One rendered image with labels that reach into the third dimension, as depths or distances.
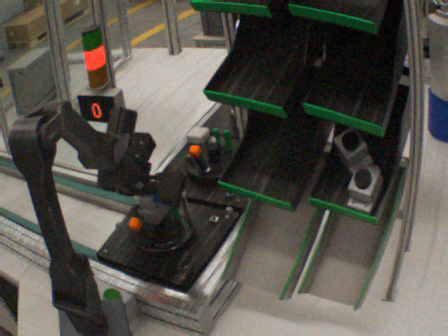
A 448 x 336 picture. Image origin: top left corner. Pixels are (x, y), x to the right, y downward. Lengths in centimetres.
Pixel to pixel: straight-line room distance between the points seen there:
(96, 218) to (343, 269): 67
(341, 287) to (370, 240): 10
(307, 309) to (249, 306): 13
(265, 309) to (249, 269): 15
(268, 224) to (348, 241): 16
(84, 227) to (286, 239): 56
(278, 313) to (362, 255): 26
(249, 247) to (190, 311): 17
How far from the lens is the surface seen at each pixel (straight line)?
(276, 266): 99
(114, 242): 120
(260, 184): 89
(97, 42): 115
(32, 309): 128
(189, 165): 133
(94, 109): 122
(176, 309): 104
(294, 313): 112
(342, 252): 97
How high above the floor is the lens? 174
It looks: 35 degrees down
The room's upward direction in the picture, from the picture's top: 9 degrees counter-clockwise
